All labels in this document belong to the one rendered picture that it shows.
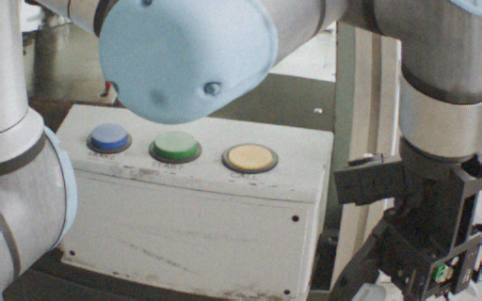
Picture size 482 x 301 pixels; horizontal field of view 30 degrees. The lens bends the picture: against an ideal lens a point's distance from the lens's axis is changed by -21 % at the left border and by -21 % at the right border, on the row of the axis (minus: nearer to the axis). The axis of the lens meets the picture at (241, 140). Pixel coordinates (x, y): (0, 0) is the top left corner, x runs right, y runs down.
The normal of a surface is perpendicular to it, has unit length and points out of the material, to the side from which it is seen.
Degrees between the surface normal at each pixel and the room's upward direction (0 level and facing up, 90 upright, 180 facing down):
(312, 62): 0
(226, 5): 44
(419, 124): 90
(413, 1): 79
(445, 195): 90
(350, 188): 88
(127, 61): 90
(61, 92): 0
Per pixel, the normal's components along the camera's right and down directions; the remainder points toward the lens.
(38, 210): 0.84, 0.11
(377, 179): -0.87, 0.19
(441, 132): -0.26, 0.48
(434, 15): -0.48, 0.42
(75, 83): 0.03, -0.87
